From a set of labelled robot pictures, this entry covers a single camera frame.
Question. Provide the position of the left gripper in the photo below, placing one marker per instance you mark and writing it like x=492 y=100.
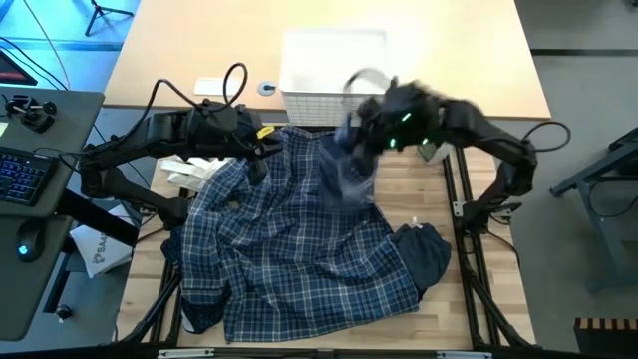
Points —
x=224 y=127

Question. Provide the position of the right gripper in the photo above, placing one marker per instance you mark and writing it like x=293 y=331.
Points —
x=404 y=114

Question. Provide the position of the blue plaid shirt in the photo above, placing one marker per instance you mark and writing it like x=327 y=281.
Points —
x=299 y=259

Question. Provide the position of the plain navy t-shirt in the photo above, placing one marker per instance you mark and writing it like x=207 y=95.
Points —
x=423 y=254

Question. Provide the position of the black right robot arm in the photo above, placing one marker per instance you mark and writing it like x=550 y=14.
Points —
x=498 y=139

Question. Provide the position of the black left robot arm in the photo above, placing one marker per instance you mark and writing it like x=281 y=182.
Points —
x=149 y=132

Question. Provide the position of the white plastic laundry basket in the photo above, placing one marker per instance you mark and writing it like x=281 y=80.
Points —
x=319 y=60

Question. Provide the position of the cream canvas tote bag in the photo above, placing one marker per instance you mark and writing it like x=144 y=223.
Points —
x=189 y=172

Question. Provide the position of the white spray bottle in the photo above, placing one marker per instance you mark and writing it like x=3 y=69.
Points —
x=433 y=153

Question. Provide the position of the white rectangular pad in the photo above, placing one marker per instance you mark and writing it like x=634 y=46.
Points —
x=212 y=89

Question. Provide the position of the light wooden desk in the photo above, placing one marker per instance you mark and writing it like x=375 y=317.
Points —
x=473 y=50

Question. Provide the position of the black desk support beam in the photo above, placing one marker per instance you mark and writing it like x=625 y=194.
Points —
x=95 y=217

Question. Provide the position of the white printed paper bag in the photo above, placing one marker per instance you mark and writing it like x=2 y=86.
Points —
x=102 y=254

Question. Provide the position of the black tripod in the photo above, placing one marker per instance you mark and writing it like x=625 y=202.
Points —
x=95 y=7

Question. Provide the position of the black desk clamp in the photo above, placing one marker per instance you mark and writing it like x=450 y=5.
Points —
x=32 y=117

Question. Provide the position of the backlit black keyboard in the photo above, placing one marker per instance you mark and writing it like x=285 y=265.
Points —
x=22 y=174

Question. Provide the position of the black computer mouse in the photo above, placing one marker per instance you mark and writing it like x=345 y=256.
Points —
x=29 y=243

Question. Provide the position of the small black knob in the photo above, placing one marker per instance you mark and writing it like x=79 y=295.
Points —
x=64 y=313

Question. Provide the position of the grey side desk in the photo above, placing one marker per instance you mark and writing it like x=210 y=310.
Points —
x=30 y=299

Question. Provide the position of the striped wooden box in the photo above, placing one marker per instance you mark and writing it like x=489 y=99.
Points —
x=605 y=339

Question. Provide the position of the black aluminium frame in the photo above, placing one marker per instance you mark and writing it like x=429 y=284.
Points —
x=476 y=309

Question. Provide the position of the silver metal bracket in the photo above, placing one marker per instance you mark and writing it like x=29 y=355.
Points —
x=463 y=355
x=184 y=353

